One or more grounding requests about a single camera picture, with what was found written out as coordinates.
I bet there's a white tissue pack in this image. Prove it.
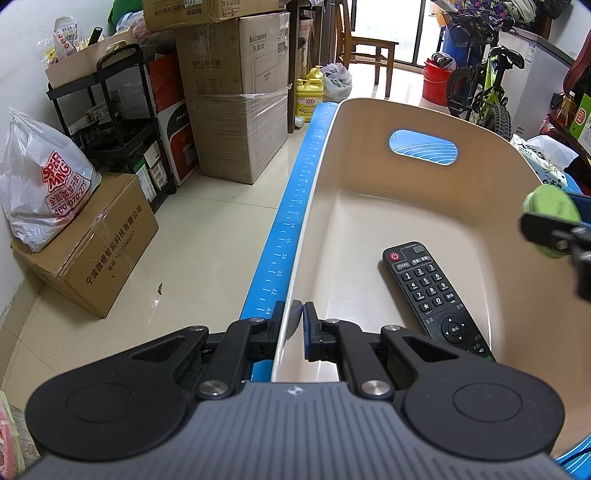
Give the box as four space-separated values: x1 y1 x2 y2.
510 133 581 191

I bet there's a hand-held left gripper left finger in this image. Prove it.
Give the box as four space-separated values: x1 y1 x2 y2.
129 300 287 402

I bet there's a black red white appliance box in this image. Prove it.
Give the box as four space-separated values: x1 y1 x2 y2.
156 102 200 186

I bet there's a grey plastic bag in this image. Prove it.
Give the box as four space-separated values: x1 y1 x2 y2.
320 62 354 103

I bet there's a green carton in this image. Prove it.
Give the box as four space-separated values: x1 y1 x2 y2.
568 92 591 140

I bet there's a pink plastic bag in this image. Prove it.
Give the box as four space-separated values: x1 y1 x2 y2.
0 391 25 480

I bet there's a red carton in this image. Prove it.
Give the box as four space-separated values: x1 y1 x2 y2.
148 52 186 114

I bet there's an open cardboard box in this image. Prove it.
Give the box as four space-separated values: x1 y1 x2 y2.
44 31 139 90

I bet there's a white snack bag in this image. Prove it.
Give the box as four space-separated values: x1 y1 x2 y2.
52 16 82 62

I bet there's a white plastic bag red print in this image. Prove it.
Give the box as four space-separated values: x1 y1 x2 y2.
0 107 103 253

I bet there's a blue silicone mat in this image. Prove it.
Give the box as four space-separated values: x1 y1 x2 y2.
240 102 591 480

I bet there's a blue barrel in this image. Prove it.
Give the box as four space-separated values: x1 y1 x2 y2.
441 22 472 71

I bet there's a low brown cardboard box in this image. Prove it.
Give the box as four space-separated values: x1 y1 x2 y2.
11 172 160 319

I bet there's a plastic wrapped cardboard box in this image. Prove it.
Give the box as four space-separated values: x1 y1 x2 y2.
194 88 296 186

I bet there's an orange purple green toy knife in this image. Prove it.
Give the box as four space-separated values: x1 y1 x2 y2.
523 185 581 260

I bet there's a large printed cardboard box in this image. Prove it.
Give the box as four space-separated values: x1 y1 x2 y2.
176 11 291 99

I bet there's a wooden chair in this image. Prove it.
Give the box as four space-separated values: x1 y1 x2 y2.
334 0 400 100

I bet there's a green black bicycle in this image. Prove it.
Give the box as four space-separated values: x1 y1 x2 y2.
444 7 528 137

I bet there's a black utility cart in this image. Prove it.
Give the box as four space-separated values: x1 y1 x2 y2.
46 43 177 214

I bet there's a flat brown cardboard box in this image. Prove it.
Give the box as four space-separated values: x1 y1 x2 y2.
141 0 288 34

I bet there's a red bucket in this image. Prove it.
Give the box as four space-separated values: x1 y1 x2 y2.
421 59 456 108

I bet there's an orange drink bottle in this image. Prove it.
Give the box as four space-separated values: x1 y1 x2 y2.
551 89 578 124

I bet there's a white chest freezer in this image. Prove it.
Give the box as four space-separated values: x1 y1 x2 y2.
496 27 579 140

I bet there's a yellow detergent bottle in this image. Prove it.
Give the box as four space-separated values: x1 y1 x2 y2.
295 65 327 123

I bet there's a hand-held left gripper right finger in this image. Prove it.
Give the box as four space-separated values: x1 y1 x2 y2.
302 301 463 401

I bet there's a black remote control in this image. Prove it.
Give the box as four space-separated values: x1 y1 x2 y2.
382 241 497 363

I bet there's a beige storage bin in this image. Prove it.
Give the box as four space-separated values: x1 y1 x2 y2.
270 98 591 459

